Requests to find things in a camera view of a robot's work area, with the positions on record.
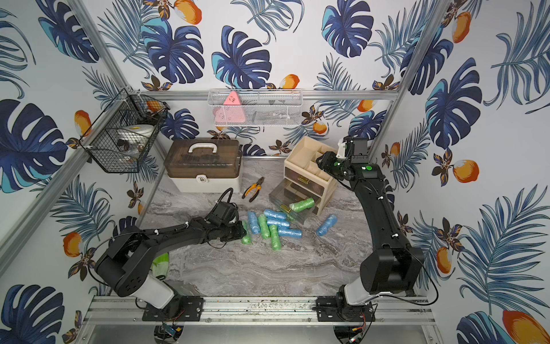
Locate green roll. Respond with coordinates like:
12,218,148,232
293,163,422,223
241,221,253,245
269,224,282,251
258,214,271,239
289,198,315,213

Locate beige drawer organizer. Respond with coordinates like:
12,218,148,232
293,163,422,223
284,136,338,215

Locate clear bottom drawer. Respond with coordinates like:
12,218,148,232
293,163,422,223
269,179,320,225

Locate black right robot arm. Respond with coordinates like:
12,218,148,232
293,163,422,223
316,136,425,321

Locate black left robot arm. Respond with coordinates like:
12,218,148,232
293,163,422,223
95,202,246,321

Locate blue roll left upright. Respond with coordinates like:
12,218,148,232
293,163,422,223
247,211,261,234

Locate blue roll top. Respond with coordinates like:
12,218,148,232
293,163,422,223
264,209,287,220

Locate yellow black pliers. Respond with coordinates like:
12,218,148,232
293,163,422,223
241,176,265,203

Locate blue roll middle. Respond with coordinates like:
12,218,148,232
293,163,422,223
266,218,291,228

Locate brown lidded storage box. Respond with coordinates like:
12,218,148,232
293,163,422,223
164,138,242,194

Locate blue roll lower right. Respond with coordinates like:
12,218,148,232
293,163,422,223
278,227,303,239

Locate green work glove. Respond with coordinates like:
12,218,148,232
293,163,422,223
151,253,170,280

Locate pink triangle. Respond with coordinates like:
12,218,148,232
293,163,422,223
213,91,246,126

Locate white tape roll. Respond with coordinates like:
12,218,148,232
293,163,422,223
117,125,154,142

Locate clear wall tray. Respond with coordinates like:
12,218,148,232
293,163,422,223
208,89,303,127

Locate black wire basket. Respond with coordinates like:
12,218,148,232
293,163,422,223
78,89,170,173

